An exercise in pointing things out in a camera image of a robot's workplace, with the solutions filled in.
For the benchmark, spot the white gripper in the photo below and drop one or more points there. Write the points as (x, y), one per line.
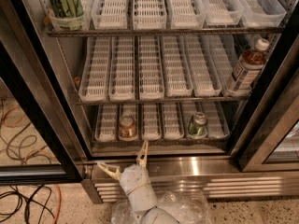
(133, 177)

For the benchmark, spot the orange soda can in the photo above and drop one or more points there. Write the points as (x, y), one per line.
(126, 126)

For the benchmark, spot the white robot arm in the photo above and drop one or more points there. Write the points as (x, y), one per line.
(135, 182)

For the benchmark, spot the bottom shelf tray one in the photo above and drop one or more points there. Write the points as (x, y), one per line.
(105, 130)

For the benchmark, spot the shelf tray one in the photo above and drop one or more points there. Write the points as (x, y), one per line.
(74, 24)
(93, 84)
(105, 130)

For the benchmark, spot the bottom shelf tray two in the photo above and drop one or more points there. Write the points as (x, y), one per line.
(129, 110)

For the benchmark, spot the shelf tray two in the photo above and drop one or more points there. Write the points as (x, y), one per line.
(122, 70)
(109, 14)
(129, 110)

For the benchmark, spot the bottom shelf tray three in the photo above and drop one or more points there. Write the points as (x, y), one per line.
(151, 129)

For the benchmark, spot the shelf tray three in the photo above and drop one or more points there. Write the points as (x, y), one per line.
(149, 14)
(151, 82)
(151, 129)

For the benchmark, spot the bottom shelf tray four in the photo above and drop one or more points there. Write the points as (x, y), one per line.
(172, 122)

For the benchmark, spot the shelf tray four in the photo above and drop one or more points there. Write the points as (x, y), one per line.
(186, 14)
(176, 71)
(172, 122)

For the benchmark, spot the green soda can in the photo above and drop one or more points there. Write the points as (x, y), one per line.
(197, 126)

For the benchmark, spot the bottom shelf tray five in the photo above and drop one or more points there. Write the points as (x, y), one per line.
(188, 110)

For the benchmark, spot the shelf tray five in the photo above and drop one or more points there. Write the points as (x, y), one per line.
(223, 12)
(188, 110)
(204, 76)

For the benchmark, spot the middle shelf tray one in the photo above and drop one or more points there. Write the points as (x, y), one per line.
(93, 84)

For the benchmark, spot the open glass fridge door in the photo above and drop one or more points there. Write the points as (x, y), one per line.
(34, 69)

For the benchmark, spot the steel fridge base grille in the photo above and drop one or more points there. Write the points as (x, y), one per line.
(215, 177)

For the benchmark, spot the middle shelf tray three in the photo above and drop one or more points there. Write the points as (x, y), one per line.
(151, 82)

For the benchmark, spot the bottom shelf tray six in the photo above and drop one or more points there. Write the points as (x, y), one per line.
(217, 127)

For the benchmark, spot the shelf tray six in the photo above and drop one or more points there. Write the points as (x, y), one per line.
(262, 13)
(217, 127)
(222, 51)

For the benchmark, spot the middle shelf tray two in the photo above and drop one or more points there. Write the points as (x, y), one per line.
(122, 70)

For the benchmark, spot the middle shelf tray five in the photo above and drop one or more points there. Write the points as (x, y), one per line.
(204, 76)

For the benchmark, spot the middle shelf tray four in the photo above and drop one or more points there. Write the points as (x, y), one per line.
(176, 71)

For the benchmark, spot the right glass fridge door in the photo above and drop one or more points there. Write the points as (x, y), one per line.
(272, 110)

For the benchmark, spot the middle shelf tray six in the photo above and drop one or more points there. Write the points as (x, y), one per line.
(222, 51)

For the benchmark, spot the top shelf tray one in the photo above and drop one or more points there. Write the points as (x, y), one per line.
(74, 24)

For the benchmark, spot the top shelf tray three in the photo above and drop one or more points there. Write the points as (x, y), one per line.
(149, 14)

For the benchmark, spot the top shelf tray two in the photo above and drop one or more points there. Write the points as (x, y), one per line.
(109, 14)

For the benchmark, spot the top shelf tray four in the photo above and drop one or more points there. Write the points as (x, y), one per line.
(186, 14)

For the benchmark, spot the green drink bottle top shelf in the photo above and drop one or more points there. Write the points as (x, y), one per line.
(67, 9)

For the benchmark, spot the top shelf tray five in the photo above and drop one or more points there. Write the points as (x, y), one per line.
(223, 12)

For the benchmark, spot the top shelf tray six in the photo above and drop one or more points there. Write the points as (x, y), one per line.
(262, 13)

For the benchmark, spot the clear plastic container on floor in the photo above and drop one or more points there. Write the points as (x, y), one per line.
(172, 208)

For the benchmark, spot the brown tea bottle white cap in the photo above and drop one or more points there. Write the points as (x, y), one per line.
(248, 66)

